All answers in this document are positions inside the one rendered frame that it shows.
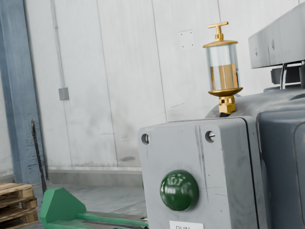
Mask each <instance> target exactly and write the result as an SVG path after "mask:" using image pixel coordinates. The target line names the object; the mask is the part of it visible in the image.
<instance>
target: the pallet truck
mask: <svg viewBox="0 0 305 229"><path fill-rule="evenodd" d="M34 123H35V119H32V120H31V125H32V131H31V132H32V136H33V138H34V145H35V150H36V155H37V160H38V165H39V171H40V176H41V183H42V191H43V195H42V201H41V202H42V206H41V211H40V216H39V217H40V219H41V221H42V223H43V226H44V228H48V229H129V228H125V227H120V226H112V225H103V224H91V223H82V222H74V221H72V220H75V219H83V220H91V221H100V222H108V223H118V224H130V225H140V226H141V227H142V228H145V227H148V228H149V225H148V217H147V216H140V215H130V214H114V213H104V212H94V211H87V210H86V207H85V205H84V204H83V203H82V202H81V201H79V200H78V199H77V198H76V197H74V196H73V195H72V194H71V193H69V192H68V191H67V190H66V189H64V188H56V187H52V188H49V189H47V185H46V182H45V179H44V173H43V169H42V164H41V159H40V154H39V148H38V143H37V138H36V130H35V124H34Z"/></svg>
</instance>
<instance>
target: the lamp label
mask: <svg viewBox="0 0 305 229"><path fill-rule="evenodd" d="M169 222H170V229H203V224H199V223H189V222H179V221H169Z"/></svg>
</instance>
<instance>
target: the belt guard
mask: <svg viewBox="0 0 305 229"><path fill-rule="evenodd" d="M248 44H249V52H250V60H251V69H257V68H265V67H272V66H280V65H283V63H288V65H291V64H298V63H301V61H304V60H305V2H302V3H300V4H299V5H297V6H296V7H294V8H293V9H291V10H290V11H288V12H286V13H285V14H283V15H282V16H281V17H279V18H277V19H276V20H274V21H273V22H271V23H270V24H268V25H267V26H265V27H264V28H262V29H261V30H259V31H258V32H256V33H255V34H253V35H252V36H250V37H249V38H248Z"/></svg>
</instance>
